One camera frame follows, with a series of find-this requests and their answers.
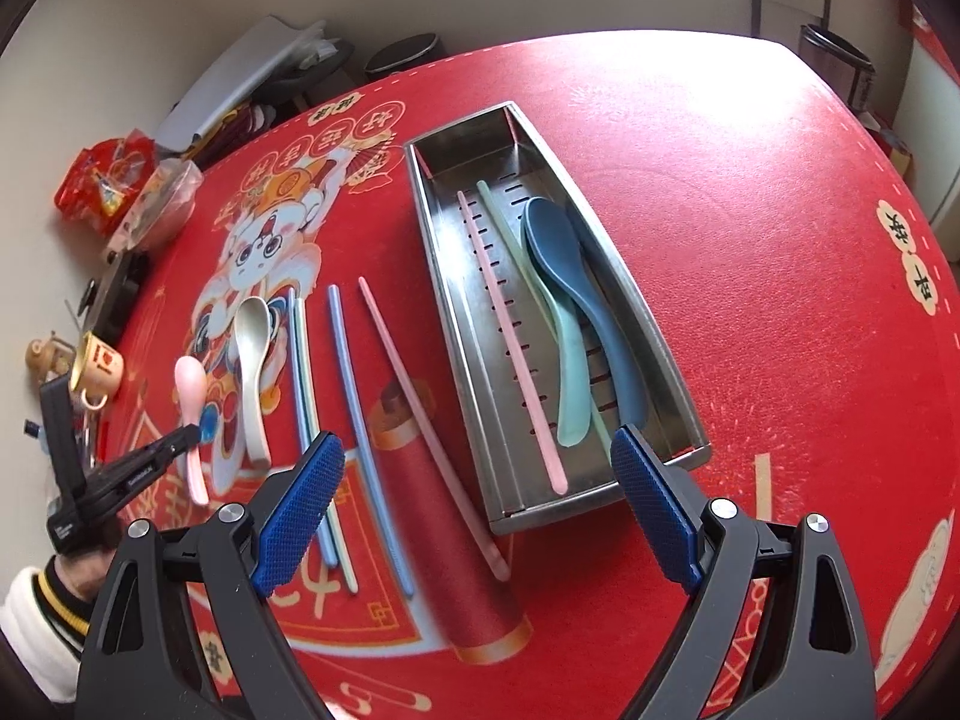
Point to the dark blue spoon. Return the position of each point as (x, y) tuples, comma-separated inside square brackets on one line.
[(551, 240)]

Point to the mint green spoon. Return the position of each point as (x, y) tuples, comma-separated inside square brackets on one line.
[(574, 390)]

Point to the red printed table mat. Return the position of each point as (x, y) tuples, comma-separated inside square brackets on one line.
[(750, 240)]

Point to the pink chopstick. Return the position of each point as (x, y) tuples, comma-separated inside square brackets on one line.
[(510, 337), (420, 412)]

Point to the red printed cloth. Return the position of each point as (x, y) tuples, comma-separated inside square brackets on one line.
[(937, 45)]

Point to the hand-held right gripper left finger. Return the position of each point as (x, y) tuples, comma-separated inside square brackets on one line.
[(296, 517)]

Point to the brown figurine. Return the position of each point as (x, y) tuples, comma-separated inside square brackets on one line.
[(45, 356)]

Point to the pink spoon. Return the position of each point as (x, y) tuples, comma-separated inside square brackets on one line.
[(187, 382)]

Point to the beige mug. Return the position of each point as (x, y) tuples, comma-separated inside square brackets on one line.
[(97, 371)]

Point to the silver rice cooker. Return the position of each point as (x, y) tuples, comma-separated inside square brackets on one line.
[(840, 67)]

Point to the green chopstick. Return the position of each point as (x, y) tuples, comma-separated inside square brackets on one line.
[(499, 217), (309, 379)]

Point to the red snack bag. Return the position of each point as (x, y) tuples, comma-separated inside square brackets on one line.
[(97, 180)]

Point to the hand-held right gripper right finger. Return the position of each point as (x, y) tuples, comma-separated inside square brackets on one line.
[(652, 510)]

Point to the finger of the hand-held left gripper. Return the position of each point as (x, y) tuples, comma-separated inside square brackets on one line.
[(150, 461)]

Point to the stainless steel utensil tray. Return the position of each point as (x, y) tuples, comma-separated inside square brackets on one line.
[(442, 187)]

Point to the blue chopstick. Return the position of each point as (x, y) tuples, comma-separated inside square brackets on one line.
[(352, 382), (298, 360)]

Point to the black flat device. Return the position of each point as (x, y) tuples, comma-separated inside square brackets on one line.
[(120, 300)]

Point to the clear plastic container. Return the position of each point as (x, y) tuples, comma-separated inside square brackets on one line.
[(161, 202)]

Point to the beige spoon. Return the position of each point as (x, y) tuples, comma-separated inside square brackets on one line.
[(251, 330)]

